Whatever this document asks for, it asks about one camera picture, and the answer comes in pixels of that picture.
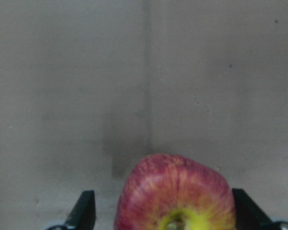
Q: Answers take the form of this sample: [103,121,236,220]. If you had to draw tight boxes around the red yellow apple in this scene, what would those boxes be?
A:
[113,153,236,230]

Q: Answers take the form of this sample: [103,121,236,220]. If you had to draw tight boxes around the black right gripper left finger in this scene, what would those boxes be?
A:
[65,190,96,230]

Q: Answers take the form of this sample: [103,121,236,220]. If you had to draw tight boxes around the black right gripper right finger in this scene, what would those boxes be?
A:
[232,188,274,230]

